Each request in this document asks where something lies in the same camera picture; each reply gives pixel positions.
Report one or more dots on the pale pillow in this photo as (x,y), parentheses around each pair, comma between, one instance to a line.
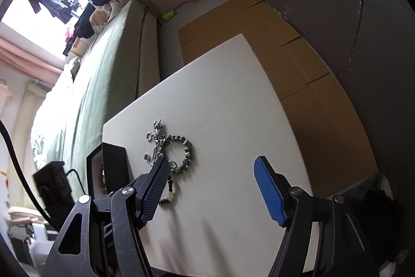
(74,66)

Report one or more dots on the small green object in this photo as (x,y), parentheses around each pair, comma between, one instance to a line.
(169,15)

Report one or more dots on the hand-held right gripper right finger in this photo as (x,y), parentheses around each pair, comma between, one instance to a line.
(269,192)

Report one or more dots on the bed with green sheet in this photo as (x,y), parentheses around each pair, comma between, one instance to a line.
(107,62)

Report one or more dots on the black jewelry box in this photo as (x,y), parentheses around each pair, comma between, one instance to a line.
(115,166)

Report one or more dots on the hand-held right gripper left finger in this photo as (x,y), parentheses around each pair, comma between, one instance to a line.
(155,189)

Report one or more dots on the narrow pink curtain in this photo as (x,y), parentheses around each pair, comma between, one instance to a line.
(29,56)

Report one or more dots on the white duvet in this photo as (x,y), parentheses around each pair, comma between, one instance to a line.
(52,121)

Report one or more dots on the pile of clothes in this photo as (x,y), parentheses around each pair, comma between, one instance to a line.
(86,24)

